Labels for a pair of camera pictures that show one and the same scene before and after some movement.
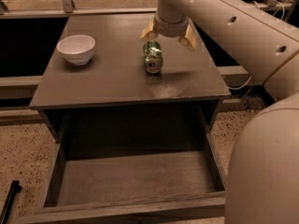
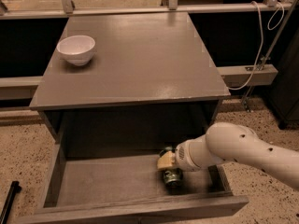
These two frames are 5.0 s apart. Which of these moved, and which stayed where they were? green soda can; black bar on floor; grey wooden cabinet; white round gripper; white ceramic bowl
Moved: green soda can; white round gripper
Stayed: black bar on floor; grey wooden cabinet; white ceramic bowl
